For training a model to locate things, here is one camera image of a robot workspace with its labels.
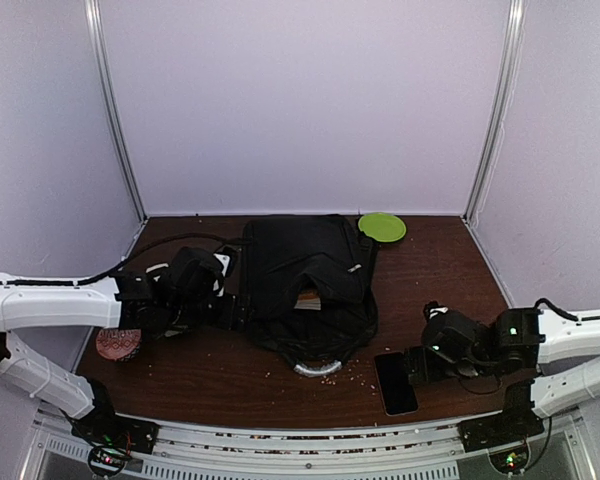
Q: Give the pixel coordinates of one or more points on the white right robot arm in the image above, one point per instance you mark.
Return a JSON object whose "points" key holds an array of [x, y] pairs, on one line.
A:
{"points": [[563, 348]]}

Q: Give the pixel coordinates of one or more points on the black student backpack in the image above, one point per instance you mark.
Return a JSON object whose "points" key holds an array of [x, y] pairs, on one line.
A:
{"points": [[285, 254]]}

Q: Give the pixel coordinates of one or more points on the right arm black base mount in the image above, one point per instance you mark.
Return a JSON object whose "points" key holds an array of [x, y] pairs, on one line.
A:
{"points": [[498, 429]]}

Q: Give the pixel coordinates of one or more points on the black smartphone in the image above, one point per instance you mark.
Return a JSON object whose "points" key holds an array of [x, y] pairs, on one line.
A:
{"points": [[397, 394]]}

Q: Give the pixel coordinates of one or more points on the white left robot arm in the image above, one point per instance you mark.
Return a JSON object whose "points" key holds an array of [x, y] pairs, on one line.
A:
{"points": [[60, 302]]}

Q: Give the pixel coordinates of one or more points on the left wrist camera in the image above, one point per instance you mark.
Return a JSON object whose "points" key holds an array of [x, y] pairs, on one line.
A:
{"points": [[228, 258]]}

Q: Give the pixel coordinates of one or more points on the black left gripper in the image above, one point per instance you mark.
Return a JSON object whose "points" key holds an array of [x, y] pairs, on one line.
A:
{"points": [[241, 320]]}

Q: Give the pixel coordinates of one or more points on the aluminium front rail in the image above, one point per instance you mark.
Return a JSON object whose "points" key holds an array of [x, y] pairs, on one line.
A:
{"points": [[422, 450]]}

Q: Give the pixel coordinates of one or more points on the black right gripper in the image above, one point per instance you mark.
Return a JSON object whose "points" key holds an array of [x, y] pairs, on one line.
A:
{"points": [[413, 356]]}

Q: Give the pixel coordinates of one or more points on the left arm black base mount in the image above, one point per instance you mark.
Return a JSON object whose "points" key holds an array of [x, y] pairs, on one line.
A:
{"points": [[121, 433]]}

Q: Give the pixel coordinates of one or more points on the right aluminium frame post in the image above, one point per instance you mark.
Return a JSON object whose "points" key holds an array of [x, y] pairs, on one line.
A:
{"points": [[502, 97]]}

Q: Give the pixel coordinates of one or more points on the orange treehouse paperback book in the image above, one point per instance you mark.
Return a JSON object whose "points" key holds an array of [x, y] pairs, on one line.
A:
{"points": [[308, 299]]}

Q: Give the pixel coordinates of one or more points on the red patterned bowl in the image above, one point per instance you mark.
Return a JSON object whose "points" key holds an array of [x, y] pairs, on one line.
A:
{"points": [[118, 345]]}

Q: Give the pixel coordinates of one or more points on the aluminium frame post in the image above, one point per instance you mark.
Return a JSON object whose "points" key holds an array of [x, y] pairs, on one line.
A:
{"points": [[97, 38], [502, 97]]}

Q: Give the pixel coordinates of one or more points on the green plate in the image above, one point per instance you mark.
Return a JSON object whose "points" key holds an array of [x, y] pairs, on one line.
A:
{"points": [[382, 227]]}

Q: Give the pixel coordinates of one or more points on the left aluminium frame post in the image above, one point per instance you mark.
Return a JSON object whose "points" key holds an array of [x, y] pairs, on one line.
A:
{"points": [[97, 38]]}

